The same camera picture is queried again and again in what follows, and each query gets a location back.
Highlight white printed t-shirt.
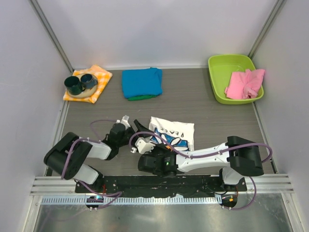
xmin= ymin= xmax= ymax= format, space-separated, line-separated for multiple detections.
xmin=149 ymin=116 xmax=195 ymax=151

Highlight green plastic basin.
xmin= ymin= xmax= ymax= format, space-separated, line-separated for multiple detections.
xmin=208 ymin=54 xmax=264 ymax=105

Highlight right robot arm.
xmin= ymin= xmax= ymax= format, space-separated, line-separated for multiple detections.
xmin=135 ymin=136 xmax=264 ymax=191

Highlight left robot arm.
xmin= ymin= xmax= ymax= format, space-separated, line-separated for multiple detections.
xmin=43 ymin=116 xmax=135 ymax=193

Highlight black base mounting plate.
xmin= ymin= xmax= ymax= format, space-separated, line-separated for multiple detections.
xmin=89 ymin=175 xmax=247 ymax=198

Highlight folded green t-shirt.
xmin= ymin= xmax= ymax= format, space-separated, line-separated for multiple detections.
xmin=127 ymin=95 xmax=157 ymax=101

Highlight folded blue t-shirt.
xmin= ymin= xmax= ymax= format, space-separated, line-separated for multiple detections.
xmin=121 ymin=68 xmax=163 ymax=99

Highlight beige ceramic plate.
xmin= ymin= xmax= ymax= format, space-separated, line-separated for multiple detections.
xmin=66 ymin=74 xmax=98 ymax=99

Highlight orange checkered cloth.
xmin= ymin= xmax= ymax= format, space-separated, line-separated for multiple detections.
xmin=63 ymin=65 xmax=112 ymax=104

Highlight dark blue mug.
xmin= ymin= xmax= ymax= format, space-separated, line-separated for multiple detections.
xmin=80 ymin=74 xmax=98 ymax=90

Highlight dark green mug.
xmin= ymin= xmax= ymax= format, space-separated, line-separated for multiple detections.
xmin=64 ymin=76 xmax=84 ymax=96

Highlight pink t-shirt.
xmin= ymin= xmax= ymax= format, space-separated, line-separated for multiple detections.
xmin=225 ymin=69 xmax=266 ymax=100

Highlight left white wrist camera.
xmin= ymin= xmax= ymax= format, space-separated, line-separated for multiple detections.
xmin=116 ymin=115 xmax=131 ymax=129

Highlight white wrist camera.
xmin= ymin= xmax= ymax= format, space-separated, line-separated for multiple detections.
xmin=116 ymin=115 xmax=131 ymax=129
xmin=131 ymin=138 xmax=155 ymax=155

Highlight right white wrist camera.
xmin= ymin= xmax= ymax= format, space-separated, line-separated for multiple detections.
xmin=131 ymin=138 xmax=155 ymax=155

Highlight white slotted cable duct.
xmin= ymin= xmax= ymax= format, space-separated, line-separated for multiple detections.
xmin=41 ymin=195 xmax=222 ymax=205

